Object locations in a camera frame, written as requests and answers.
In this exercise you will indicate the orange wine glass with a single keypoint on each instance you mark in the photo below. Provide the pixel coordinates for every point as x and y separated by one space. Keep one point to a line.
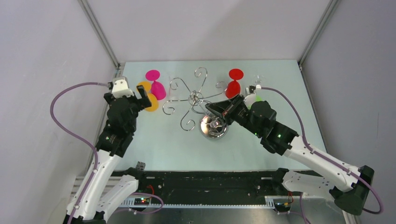
154 102

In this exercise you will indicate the left circuit board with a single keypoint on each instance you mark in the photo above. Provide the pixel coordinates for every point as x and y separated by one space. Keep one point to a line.
140 201

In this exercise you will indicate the left aluminium frame post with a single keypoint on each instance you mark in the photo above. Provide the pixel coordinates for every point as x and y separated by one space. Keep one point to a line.
92 19

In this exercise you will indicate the green wine glass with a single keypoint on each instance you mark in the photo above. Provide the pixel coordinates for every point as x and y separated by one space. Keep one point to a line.
250 99

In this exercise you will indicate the clear champagne flute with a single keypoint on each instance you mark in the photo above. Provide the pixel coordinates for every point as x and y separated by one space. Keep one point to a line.
172 89

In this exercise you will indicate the circuit board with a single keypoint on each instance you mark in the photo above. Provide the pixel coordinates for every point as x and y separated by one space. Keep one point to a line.
140 201
282 208

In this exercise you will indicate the aluminium frame post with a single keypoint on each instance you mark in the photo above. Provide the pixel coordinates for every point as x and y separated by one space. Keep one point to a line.
319 29
92 19

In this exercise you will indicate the red wine glass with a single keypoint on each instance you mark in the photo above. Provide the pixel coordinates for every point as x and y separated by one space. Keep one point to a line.
233 87

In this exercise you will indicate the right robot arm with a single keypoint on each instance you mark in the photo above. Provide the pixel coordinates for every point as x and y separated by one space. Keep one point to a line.
345 185

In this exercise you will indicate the right circuit board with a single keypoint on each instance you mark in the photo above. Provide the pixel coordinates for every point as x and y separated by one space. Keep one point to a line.
282 208

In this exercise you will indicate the pink wine glass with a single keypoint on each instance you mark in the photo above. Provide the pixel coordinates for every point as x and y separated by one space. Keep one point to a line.
157 88

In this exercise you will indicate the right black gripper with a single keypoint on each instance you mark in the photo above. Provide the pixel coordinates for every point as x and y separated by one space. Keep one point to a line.
226 108

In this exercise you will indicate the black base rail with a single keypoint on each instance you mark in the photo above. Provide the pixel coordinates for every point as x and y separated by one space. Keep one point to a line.
207 187

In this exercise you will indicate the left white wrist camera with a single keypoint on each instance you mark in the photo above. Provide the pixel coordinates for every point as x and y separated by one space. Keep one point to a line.
119 88

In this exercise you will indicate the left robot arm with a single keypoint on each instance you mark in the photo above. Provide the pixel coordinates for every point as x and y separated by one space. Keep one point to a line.
89 206

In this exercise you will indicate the chrome wine glass rack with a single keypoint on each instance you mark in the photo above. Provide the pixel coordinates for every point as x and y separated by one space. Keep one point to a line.
208 126

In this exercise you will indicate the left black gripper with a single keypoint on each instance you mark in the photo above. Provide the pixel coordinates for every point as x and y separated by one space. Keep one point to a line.
144 101

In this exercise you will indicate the clear wine glass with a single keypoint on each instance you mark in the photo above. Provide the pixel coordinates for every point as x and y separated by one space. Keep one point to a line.
258 80

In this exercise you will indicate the right aluminium frame post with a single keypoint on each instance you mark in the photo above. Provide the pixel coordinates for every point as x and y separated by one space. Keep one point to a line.
319 29

